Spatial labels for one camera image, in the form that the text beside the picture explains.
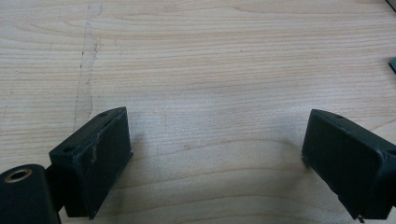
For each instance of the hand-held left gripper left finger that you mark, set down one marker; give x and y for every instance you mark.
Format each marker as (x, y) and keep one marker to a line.
(102, 155)

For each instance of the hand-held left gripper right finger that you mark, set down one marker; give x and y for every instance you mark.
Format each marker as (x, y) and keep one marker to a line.
(345, 155)

